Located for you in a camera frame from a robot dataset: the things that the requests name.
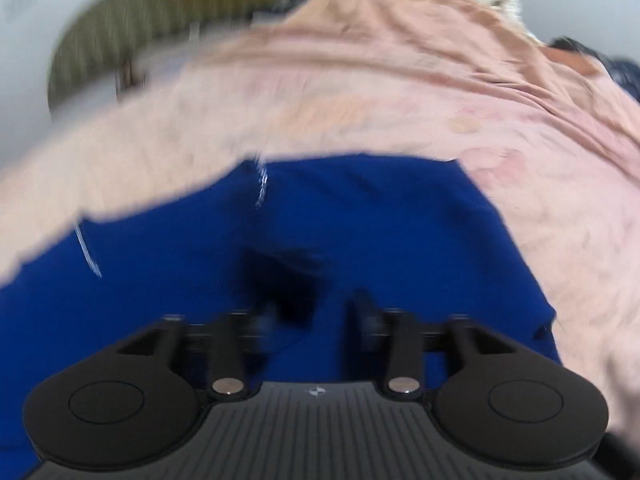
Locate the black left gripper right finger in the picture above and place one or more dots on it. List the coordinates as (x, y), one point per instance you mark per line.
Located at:
(488, 394)

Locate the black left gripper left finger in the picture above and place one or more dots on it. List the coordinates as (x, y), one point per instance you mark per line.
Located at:
(140, 398)

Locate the blue knit sweater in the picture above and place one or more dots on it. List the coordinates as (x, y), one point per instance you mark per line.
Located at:
(415, 234)

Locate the dark patterned garment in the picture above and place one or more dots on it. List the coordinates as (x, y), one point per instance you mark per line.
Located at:
(625, 72)

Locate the pink floral bed sheet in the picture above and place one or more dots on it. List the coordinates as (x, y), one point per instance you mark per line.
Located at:
(550, 140)

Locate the orange blanket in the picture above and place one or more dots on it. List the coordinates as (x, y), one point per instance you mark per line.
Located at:
(455, 42)

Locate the olive padded headboard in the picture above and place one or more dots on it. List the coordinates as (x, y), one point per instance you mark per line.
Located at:
(110, 32)

